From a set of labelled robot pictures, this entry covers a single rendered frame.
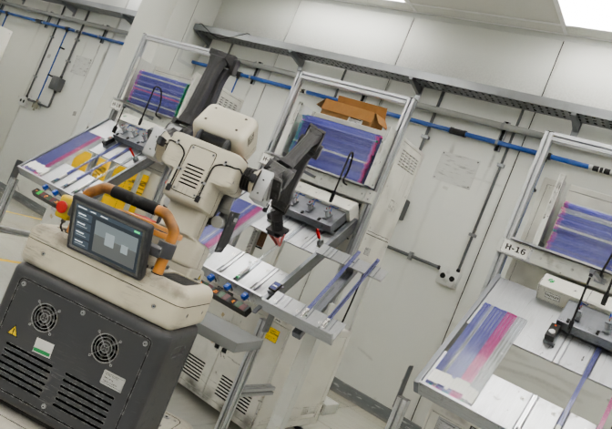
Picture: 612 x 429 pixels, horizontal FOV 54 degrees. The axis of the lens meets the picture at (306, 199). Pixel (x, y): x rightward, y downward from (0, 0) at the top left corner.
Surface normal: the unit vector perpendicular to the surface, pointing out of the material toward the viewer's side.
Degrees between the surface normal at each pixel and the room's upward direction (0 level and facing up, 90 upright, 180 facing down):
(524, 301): 44
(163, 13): 90
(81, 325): 90
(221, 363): 90
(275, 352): 90
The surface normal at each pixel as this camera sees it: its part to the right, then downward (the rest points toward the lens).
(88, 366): -0.19, -0.11
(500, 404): -0.08, -0.82
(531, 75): -0.51, -0.23
